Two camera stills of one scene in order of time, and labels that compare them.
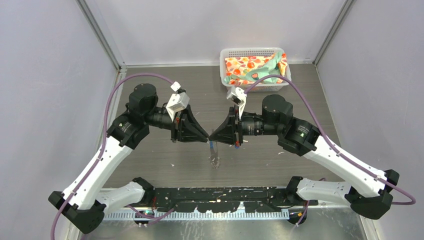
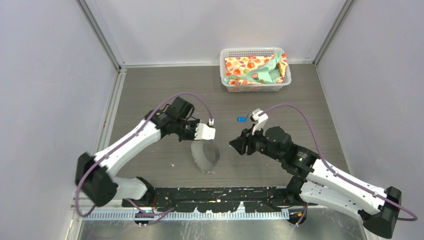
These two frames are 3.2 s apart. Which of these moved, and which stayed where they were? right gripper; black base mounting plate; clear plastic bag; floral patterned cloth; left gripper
Moved: clear plastic bag; right gripper
Stayed: left gripper; floral patterned cloth; black base mounting plate
